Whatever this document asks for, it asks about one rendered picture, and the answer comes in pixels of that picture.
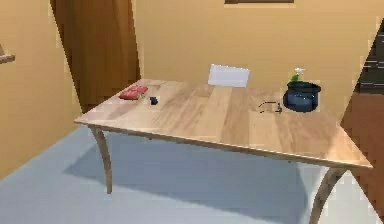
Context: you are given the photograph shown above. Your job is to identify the light wooden table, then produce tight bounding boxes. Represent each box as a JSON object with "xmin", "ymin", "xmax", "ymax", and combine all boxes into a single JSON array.
[{"xmin": 73, "ymin": 78, "xmax": 374, "ymax": 224}]

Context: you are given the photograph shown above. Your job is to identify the black pot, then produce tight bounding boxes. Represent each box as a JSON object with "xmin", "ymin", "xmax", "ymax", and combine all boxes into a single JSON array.
[{"xmin": 282, "ymin": 80, "xmax": 322, "ymax": 114}]

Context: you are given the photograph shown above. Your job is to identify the dark brown cabinet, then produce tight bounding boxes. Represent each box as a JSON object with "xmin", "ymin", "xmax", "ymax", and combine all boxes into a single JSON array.
[{"xmin": 340, "ymin": 18, "xmax": 384, "ymax": 224}]

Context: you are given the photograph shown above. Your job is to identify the brown wooden door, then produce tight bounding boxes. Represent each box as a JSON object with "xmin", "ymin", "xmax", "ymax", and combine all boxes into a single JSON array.
[{"xmin": 49, "ymin": 0, "xmax": 142, "ymax": 114}]

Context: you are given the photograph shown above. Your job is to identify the thin black wire glasses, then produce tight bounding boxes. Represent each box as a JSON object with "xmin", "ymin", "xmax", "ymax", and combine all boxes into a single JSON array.
[{"xmin": 258, "ymin": 101, "xmax": 284, "ymax": 115}]

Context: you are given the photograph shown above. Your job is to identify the red book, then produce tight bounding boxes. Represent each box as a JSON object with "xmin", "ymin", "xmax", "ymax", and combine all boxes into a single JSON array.
[{"xmin": 118, "ymin": 85, "xmax": 149, "ymax": 101}]

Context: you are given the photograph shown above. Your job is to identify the green spray bottle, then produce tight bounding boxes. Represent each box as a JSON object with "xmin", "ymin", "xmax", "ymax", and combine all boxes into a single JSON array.
[{"xmin": 289, "ymin": 67, "xmax": 306, "ymax": 83}]

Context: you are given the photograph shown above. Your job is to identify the dark framed picture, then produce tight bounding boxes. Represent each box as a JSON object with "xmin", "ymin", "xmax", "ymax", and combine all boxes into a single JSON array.
[{"xmin": 224, "ymin": 0, "xmax": 295, "ymax": 5}]

